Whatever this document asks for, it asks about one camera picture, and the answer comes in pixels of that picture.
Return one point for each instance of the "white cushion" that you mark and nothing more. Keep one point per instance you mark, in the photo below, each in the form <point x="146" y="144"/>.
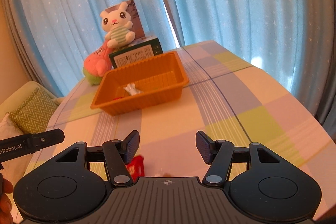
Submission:
<point x="13" y="169"/>

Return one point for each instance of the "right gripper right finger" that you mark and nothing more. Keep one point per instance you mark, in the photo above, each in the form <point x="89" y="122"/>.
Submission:
<point x="218" y="155"/>

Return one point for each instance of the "plaid tablecloth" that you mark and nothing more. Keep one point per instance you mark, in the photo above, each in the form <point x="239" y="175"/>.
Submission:
<point x="228" y="99"/>

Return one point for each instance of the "brown picture card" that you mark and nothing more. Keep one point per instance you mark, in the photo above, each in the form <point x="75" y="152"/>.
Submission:
<point x="136" y="18"/>

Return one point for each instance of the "red double-happiness candy packet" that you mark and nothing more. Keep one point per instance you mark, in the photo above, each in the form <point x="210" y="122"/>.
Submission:
<point x="136" y="168"/>

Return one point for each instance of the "white rabbit plush toy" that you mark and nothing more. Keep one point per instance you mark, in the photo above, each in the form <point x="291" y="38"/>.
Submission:
<point x="119" y="37"/>

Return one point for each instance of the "cream sofa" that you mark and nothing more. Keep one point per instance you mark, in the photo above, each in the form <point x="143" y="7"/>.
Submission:
<point x="19" y="96"/>

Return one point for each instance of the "blue star curtain right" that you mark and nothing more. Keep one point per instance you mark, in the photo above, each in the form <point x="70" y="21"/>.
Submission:
<point x="292" y="40"/>

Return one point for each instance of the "orange plastic tray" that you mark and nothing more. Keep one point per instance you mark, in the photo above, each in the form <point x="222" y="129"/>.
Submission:
<point x="161" y="79"/>

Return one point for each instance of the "pink starfish plush toy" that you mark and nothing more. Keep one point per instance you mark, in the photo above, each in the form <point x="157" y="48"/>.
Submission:
<point x="97" y="64"/>

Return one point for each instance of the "green chevron cushion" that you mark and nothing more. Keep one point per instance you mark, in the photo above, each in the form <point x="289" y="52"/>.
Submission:
<point x="33" y="115"/>

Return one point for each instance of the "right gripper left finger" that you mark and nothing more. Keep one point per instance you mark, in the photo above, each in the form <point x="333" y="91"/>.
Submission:
<point x="117" y="154"/>

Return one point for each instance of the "person's left hand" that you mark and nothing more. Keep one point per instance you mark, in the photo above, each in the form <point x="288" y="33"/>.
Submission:
<point x="5" y="204"/>

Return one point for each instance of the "blue star curtain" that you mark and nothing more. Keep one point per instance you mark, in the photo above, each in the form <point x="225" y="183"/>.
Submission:
<point x="292" y="40"/>
<point x="53" y="37"/>

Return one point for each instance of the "dark green tea box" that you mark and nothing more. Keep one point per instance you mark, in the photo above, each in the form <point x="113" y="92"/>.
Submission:
<point x="140" y="49"/>

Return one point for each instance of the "white snack wrapper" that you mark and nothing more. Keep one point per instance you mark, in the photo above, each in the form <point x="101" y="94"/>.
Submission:
<point x="131" y="89"/>

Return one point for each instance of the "blue star curtain left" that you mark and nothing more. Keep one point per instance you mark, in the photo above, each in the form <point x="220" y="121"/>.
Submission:
<point x="53" y="37"/>

